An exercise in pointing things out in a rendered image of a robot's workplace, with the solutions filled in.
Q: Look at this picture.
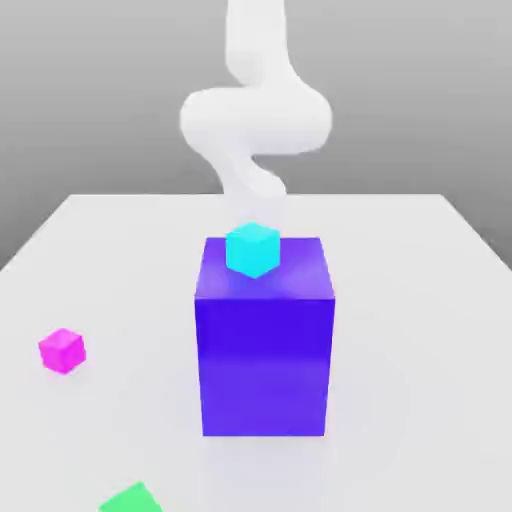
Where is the small cyan cube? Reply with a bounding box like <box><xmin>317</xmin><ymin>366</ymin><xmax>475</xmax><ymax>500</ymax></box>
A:
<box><xmin>224</xmin><ymin>221</ymin><xmax>281</xmax><ymax>280</ymax></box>

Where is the small magenta cube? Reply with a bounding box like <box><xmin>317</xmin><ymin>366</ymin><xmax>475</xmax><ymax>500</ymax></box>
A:
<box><xmin>37</xmin><ymin>327</ymin><xmax>88</xmax><ymax>376</ymax></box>

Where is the small green cube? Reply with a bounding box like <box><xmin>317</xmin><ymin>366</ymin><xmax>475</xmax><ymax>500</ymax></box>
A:
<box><xmin>97</xmin><ymin>480</ymin><xmax>165</xmax><ymax>512</ymax></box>

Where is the large purple box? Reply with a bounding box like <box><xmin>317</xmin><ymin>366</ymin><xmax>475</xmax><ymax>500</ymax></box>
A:
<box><xmin>193</xmin><ymin>236</ymin><xmax>336</xmax><ymax>438</ymax></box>

